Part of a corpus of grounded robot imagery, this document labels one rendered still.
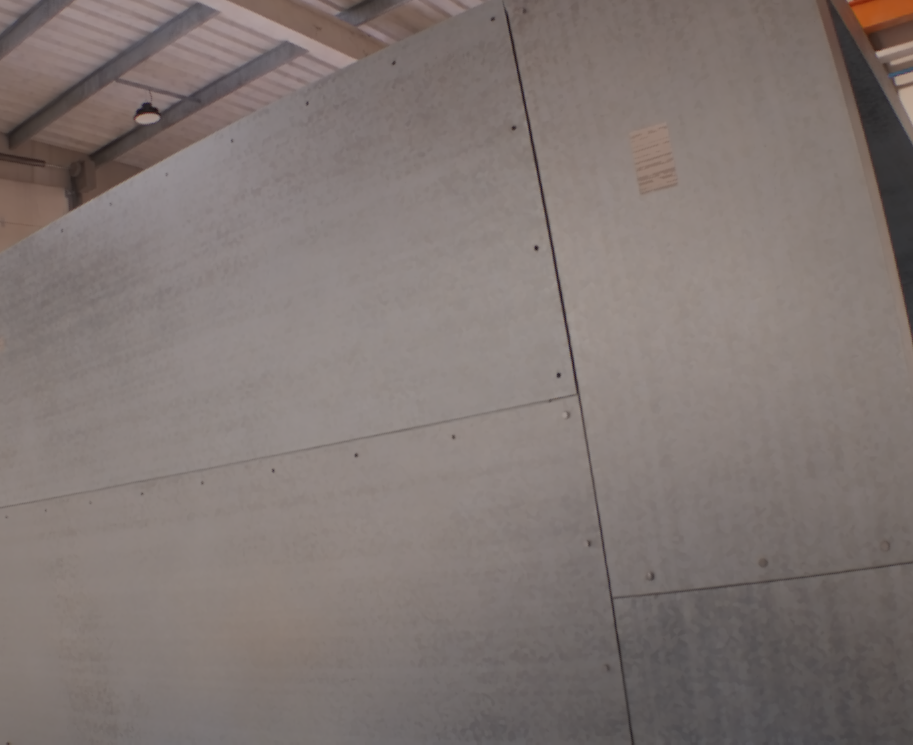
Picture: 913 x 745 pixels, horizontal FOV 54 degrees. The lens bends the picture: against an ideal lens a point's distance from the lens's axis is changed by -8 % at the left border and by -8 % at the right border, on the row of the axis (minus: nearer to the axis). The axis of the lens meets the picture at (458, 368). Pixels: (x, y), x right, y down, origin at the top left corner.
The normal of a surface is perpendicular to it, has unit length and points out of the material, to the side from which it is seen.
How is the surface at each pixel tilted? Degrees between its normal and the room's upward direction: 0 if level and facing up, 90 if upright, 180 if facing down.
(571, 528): 90
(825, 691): 90
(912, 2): 90
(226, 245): 90
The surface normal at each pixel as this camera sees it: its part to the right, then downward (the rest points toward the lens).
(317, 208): -0.55, -0.01
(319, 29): 0.82, -0.19
